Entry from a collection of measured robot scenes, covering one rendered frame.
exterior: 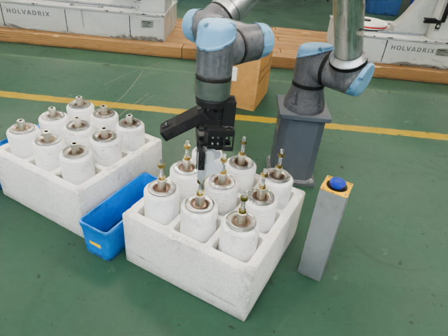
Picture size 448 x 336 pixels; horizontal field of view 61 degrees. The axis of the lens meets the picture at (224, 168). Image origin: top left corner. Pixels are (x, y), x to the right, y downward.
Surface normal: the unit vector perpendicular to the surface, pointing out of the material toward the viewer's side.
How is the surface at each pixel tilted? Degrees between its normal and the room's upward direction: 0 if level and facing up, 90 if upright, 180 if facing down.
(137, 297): 0
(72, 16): 90
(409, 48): 90
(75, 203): 90
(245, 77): 90
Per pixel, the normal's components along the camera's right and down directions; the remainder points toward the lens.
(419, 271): 0.07, -0.83
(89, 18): -0.06, 0.55
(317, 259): -0.48, 0.45
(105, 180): 0.87, 0.33
